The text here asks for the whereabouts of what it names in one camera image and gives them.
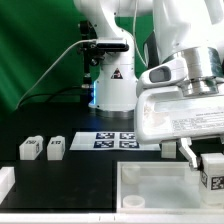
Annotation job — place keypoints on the black camera stand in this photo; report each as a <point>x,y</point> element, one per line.
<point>87,32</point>

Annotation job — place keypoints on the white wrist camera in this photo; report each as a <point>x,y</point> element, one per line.
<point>165,74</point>

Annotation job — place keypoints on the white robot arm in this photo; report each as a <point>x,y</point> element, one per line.
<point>188,29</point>

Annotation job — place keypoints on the white left obstacle block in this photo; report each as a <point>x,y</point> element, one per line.
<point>7,181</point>

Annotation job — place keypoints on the black background camera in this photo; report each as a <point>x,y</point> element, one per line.
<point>112,45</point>

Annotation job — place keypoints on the white sheet with markers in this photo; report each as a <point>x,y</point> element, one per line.
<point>109,141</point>

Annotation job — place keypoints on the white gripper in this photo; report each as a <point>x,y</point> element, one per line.
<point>163,114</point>

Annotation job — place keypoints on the white square tabletop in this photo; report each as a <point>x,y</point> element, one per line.
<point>161,188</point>

